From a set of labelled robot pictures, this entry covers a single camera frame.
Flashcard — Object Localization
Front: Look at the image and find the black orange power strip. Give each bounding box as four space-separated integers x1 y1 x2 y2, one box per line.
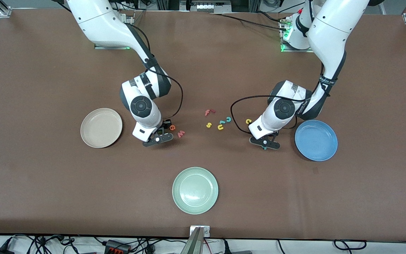
104 240 132 254

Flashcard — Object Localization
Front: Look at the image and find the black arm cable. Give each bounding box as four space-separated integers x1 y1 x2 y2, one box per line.
147 67 184 120
230 95 316 135

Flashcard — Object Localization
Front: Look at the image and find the black floor cable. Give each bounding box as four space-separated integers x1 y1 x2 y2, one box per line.
333 239 368 251

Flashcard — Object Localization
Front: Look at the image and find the grey control box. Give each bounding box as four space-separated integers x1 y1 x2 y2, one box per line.
179 0 232 13

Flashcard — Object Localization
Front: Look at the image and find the beige plate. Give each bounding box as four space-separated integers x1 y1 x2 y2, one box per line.
80 108 123 149

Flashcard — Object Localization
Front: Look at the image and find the black table cable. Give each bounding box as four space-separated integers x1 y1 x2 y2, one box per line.
208 13 290 31

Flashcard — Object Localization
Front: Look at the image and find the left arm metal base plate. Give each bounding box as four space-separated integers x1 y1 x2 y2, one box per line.
280 16 315 53

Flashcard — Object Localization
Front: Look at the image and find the pale green plate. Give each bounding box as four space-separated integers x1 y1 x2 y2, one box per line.
172 167 219 215

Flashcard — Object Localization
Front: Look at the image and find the metal camera bracket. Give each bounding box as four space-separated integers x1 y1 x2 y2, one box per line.
181 225 211 254

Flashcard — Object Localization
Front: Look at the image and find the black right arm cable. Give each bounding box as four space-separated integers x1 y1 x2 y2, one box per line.
147 67 184 120

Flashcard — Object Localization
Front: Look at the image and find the blue plate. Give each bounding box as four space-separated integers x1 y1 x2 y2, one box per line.
294 120 339 162

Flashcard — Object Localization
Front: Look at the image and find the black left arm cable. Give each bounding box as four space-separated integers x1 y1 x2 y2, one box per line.
230 95 316 135

